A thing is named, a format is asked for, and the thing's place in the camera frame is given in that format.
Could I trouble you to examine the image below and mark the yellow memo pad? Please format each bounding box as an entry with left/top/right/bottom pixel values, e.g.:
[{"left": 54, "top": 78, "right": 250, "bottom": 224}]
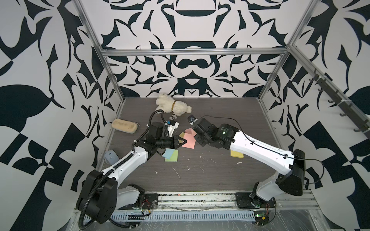
[{"left": 178, "top": 132, "right": 185, "bottom": 143}]

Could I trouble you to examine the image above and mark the cream plush teddy bear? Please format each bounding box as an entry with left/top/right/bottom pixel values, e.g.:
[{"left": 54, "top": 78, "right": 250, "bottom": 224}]
[{"left": 155, "top": 93, "right": 192, "bottom": 116}]

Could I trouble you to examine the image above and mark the light blue computer mouse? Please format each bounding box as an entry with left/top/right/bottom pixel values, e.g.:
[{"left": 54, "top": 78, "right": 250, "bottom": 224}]
[{"left": 104, "top": 150, "right": 119, "bottom": 165}]

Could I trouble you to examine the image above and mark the small pink memo pad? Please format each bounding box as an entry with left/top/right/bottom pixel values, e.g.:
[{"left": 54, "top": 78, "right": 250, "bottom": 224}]
[{"left": 185, "top": 128, "right": 196, "bottom": 136}]

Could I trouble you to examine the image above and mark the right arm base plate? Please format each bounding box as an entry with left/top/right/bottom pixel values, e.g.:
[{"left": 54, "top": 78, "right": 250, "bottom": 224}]
[{"left": 235, "top": 192, "right": 276, "bottom": 210}]

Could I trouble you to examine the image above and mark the torn pink memo page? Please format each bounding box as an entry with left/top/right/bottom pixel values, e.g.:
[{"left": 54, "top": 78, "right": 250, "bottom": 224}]
[{"left": 182, "top": 133, "right": 196, "bottom": 149}]

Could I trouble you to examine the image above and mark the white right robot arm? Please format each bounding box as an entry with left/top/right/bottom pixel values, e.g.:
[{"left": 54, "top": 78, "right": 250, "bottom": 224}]
[{"left": 188, "top": 116, "right": 308, "bottom": 208}]

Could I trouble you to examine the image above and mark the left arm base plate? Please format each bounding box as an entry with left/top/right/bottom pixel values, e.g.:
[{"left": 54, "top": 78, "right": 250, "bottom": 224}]
[{"left": 118, "top": 193, "right": 159, "bottom": 210}]

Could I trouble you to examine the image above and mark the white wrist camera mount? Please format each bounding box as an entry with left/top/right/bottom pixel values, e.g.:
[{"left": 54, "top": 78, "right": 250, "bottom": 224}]
[{"left": 167, "top": 120, "right": 179, "bottom": 137}]

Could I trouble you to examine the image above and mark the beige oval sponge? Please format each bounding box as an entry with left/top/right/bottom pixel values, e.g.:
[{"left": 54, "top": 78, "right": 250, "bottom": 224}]
[{"left": 112, "top": 119, "right": 139, "bottom": 134}]

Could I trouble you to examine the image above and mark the green memo pad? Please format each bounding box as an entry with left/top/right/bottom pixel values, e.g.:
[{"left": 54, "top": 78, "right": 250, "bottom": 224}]
[{"left": 165, "top": 150, "right": 178, "bottom": 162}]

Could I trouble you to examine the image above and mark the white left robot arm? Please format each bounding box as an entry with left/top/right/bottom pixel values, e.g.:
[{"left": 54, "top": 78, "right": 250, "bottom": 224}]
[{"left": 76, "top": 120, "right": 187, "bottom": 230}]

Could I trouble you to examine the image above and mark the black wall hook rack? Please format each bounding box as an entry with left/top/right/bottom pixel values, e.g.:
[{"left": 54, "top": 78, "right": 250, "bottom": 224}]
[{"left": 309, "top": 69, "right": 370, "bottom": 139}]

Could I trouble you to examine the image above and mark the blue memo pad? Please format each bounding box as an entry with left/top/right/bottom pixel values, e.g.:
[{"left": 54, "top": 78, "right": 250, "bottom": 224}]
[{"left": 162, "top": 148, "right": 175, "bottom": 159}]

